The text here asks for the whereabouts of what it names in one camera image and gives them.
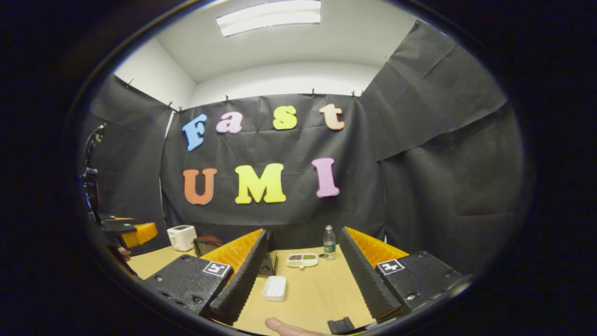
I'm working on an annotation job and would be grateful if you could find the black backdrop cloth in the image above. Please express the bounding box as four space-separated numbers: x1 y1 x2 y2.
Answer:
77 21 525 276

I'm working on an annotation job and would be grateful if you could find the white toaster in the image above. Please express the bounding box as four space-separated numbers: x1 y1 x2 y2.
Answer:
167 225 198 252

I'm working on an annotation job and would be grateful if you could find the large ceiling light panel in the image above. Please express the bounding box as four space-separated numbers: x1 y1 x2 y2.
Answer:
216 0 322 38

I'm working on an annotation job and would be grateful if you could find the row of small cloth clips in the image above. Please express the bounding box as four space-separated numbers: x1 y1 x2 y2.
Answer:
125 19 420 113

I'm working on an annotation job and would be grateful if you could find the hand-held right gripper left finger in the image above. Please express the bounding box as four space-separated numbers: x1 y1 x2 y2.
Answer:
142 228 275 326

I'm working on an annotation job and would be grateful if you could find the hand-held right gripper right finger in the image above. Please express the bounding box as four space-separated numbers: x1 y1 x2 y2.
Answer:
339 226 465 324

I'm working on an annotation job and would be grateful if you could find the white divided seasoning dish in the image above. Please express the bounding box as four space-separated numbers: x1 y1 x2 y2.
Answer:
286 253 319 269

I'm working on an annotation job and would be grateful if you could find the white rectangular tray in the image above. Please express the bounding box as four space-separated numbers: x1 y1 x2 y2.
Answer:
262 275 288 302

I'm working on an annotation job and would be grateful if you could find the clear plastic bottle green label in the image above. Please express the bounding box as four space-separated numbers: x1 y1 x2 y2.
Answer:
323 225 337 261

